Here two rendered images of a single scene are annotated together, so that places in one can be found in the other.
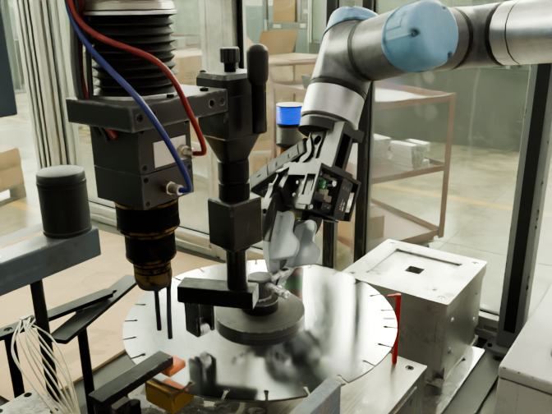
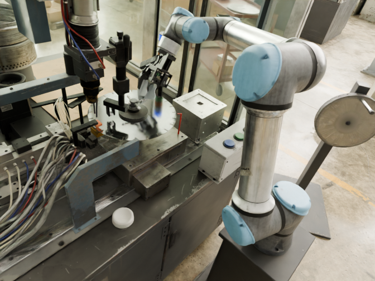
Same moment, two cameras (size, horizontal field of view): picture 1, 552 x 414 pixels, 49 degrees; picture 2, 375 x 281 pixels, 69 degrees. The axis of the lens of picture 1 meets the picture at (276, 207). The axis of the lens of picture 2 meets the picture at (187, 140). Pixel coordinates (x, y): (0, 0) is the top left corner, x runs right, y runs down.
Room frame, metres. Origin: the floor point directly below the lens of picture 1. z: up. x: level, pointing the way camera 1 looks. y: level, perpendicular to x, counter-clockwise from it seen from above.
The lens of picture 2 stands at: (-0.19, -0.21, 1.56)
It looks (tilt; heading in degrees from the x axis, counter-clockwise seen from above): 40 degrees down; 1
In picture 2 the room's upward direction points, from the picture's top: 10 degrees clockwise
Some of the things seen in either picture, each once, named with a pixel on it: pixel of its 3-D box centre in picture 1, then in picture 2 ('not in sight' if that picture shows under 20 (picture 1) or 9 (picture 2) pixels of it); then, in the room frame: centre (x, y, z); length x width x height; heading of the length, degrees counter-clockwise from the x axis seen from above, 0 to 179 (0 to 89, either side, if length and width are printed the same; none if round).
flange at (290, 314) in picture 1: (259, 306); (133, 109); (0.65, 0.02, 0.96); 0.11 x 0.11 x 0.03
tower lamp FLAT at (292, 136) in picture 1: (290, 133); not in sight; (0.95, -0.02, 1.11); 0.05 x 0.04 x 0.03; 54
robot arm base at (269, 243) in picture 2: not in sight; (273, 226); (0.37, -0.54, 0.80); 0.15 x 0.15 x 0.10
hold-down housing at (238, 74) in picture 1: (232, 152); (120, 64); (0.58, 0.04, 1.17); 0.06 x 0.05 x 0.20; 135
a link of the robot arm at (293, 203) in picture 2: not in sight; (284, 206); (0.37, -0.53, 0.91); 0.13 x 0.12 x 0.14; 123
